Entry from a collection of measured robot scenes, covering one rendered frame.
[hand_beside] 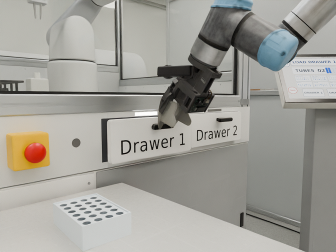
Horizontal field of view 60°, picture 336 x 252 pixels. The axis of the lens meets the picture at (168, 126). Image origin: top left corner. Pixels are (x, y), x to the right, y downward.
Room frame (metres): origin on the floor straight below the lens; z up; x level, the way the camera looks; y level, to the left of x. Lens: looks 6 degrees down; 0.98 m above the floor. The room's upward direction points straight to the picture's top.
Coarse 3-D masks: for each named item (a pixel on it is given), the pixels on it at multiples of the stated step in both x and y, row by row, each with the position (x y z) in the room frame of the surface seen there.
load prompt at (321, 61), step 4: (292, 60) 1.46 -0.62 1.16; (296, 60) 1.46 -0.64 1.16; (300, 60) 1.46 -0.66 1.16; (304, 60) 1.46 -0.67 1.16; (308, 60) 1.46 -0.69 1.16; (312, 60) 1.46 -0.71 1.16; (316, 60) 1.46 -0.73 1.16; (320, 60) 1.45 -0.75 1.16; (324, 60) 1.45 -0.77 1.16; (328, 60) 1.45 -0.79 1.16; (332, 60) 1.45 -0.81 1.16; (292, 64) 1.45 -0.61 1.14; (296, 64) 1.45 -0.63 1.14; (300, 64) 1.44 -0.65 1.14; (304, 64) 1.44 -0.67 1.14; (308, 64) 1.44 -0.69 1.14; (312, 64) 1.44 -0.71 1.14; (316, 64) 1.44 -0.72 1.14; (320, 64) 1.44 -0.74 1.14; (324, 64) 1.44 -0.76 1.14; (328, 64) 1.43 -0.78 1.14; (332, 64) 1.43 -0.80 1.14
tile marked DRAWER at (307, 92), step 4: (304, 88) 1.35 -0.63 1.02; (308, 88) 1.34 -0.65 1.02; (312, 88) 1.34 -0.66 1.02; (316, 88) 1.34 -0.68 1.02; (320, 88) 1.34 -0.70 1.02; (304, 92) 1.33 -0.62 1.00; (308, 92) 1.33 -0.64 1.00; (312, 92) 1.33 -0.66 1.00; (316, 92) 1.33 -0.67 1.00; (320, 92) 1.33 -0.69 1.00; (304, 96) 1.32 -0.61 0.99; (308, 96) 1.31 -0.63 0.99; (312, 96) 1.31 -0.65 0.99; (316, 96) 1.31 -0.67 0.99; (320, 96) 1.31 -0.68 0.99; (324, 96) 1.31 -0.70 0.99
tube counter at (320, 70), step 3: (318, 69) 1.42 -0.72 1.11; (321, 69) 1.42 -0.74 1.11; (324, 69) 1.42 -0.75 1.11; (327, 69) 1.41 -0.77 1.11; (330, 69) 1.41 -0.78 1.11; (333, 69) 1.41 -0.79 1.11; (318, 72) 1.40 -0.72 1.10; (321, 72) 1.40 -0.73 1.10; (324, 72) 1.40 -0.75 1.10; (327, 72) 1.40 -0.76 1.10; (330, 72) 1.40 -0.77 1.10; (333, 72) 1.40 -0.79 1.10
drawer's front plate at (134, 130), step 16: (112, 128) 0.71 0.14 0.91; (128, 128) 0.74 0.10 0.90; (144, 128) 0.78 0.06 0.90; (176, 128) 0.86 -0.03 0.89; (112, 144) 0.71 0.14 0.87; (128, 144) 0.74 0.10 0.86; (144, 144) 0.78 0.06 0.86; (160, 144) 0.82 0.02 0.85; (176, 144) 0.86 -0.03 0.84; (112, 160) 0.71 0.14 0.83; (128, 160) 0.74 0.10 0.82
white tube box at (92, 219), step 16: (64, 208) 0.48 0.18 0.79; (80, 208) 0.48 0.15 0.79; (96, 208) 0.48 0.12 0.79; (112, 208) 0.48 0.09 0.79; (64, 224) 0.46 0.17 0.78; (80, 224) 0.41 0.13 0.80; (96, 224) 0.42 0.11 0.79; (112, 224) 0.43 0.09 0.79; (128, 224) 0.45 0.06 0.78; (80, 240) 0.41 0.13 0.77; (96, 240) 0.42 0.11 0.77; (112, 240) 0.43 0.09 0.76
